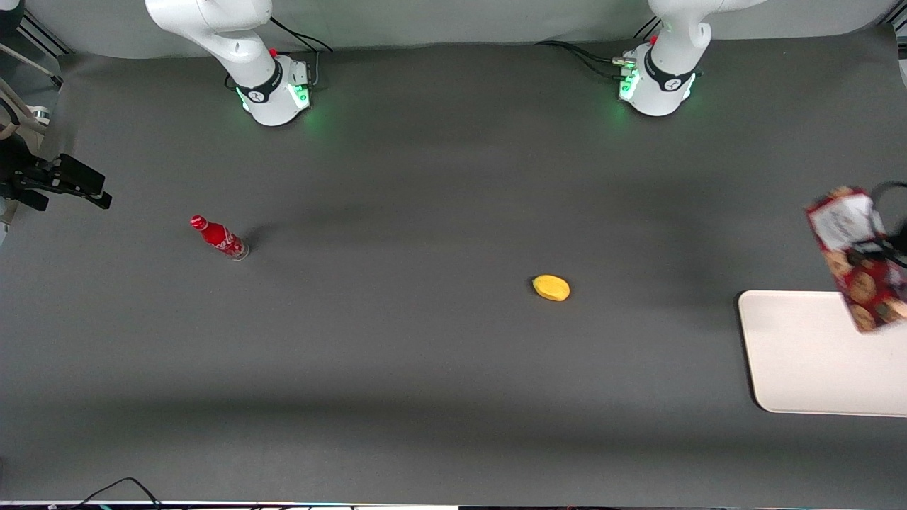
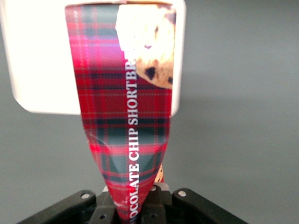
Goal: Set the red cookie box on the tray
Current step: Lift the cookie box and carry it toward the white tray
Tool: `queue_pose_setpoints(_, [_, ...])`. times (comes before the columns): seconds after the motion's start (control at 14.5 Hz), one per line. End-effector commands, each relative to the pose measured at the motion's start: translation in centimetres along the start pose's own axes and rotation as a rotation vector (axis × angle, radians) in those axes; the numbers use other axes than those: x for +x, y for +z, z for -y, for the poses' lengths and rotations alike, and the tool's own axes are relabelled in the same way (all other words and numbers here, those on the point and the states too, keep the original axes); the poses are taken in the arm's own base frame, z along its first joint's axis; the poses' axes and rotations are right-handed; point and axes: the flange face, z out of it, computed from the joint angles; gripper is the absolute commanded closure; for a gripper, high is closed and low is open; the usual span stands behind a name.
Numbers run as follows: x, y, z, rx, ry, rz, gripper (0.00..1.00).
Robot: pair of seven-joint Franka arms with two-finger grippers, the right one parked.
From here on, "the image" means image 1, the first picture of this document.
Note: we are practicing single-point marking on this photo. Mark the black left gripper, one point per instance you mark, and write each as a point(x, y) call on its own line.
point(898, 245)

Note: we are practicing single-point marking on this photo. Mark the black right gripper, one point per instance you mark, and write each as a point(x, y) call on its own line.
point(23, 177)

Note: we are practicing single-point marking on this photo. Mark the red cookie box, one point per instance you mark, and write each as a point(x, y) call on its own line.
point(847, 227)

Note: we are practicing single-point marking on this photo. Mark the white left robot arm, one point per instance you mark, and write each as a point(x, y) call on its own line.
point(662, 85)

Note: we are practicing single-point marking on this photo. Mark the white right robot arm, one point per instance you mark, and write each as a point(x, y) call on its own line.
point(234, 35)

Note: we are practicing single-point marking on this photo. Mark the white plastic tray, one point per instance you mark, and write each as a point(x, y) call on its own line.
point(808, 354)

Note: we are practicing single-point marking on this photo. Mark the red cola bottle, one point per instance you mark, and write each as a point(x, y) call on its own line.
point(218, 237)

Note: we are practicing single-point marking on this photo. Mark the yellow lemon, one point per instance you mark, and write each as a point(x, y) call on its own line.
point(551, 287)

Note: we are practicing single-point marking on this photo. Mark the dark grey table mat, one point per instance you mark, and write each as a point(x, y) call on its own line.
point(425, 354)

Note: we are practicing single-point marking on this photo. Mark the aluminium frame profile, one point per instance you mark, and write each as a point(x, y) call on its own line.
point(42, 35)

